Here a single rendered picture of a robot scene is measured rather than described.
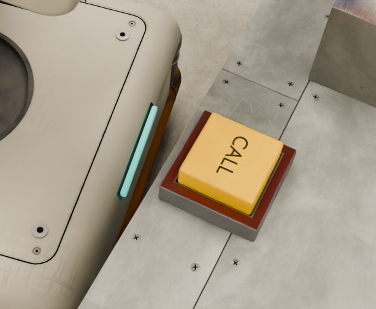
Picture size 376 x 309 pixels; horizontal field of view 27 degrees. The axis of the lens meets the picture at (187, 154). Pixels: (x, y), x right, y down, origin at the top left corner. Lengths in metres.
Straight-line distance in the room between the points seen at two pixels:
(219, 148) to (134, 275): 0.11
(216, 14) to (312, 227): 1.25
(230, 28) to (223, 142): 1.21
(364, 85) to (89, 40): 0.79
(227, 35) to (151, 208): 1.21
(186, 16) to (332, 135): 1.18
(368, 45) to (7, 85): 0.82
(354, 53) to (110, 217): 0.66
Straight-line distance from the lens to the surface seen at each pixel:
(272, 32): 0.70
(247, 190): 0.55
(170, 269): 0.56
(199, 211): 0.57
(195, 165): 0.56
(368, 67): 0.64
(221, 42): 1.75
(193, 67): 1.69
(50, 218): 1.17
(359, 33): 0.61
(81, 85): 1.30
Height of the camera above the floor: 1.31
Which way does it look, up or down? 57 degrees down
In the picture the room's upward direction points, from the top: 8 degrees clockwise
